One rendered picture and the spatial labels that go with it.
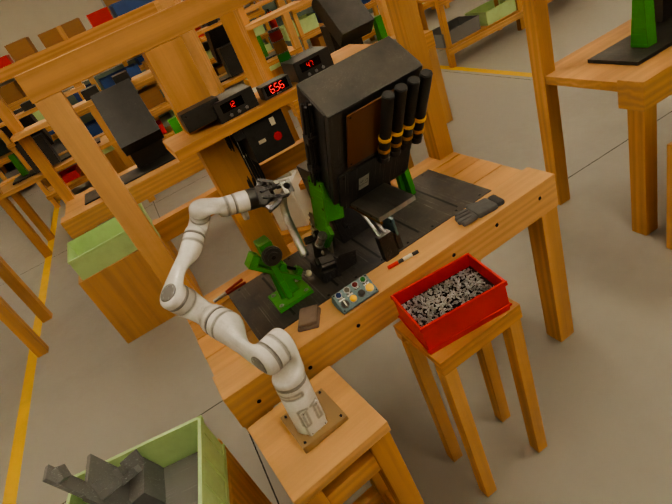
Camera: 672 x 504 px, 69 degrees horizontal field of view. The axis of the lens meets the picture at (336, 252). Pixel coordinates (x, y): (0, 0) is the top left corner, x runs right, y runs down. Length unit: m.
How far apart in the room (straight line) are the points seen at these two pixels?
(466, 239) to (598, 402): 0.96
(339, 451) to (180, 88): 1.33
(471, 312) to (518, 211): 0.59
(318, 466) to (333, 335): 0.48
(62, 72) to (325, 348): 1.25
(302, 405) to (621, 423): 1.43
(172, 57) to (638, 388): 2.26
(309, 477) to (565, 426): 1.28
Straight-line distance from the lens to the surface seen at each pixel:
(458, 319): 1.59
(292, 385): 1.34
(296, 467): 1.46
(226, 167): 2.01
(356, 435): 1.44
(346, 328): 1.73
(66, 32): 8.55
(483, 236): 1.95
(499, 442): 2.35
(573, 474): 2.26
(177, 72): 1.93
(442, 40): 6.85
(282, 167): 2.18
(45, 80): 1.90
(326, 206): 1.78
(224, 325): 1.38
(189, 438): 1.65
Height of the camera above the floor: 1.96
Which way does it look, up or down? 31 degrees down
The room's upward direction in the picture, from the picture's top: 24 degrees counter-clockwise
